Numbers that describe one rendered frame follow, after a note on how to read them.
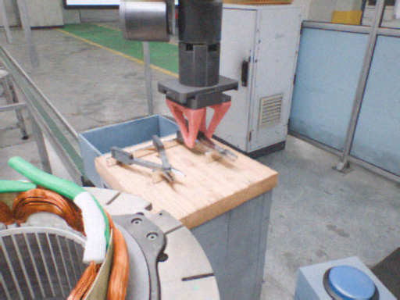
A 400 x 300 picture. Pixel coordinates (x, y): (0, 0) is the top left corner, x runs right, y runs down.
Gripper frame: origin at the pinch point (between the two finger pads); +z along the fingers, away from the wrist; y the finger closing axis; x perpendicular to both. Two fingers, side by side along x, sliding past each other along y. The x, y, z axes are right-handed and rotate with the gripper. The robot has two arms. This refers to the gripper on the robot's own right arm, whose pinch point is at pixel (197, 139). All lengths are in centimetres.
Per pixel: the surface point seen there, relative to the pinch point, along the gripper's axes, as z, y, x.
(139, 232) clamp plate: -1.7, 18.0, 14.8
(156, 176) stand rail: 1.2, 9.8, 3.9
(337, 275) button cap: 3.5, 3.0, 26.3
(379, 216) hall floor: 108, -164, -20
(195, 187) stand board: 2.0, 6.5, 8.0
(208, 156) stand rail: 0.9, 1.0, 4.0
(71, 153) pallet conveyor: 35, 0, -74
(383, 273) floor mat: 106, -118, 3
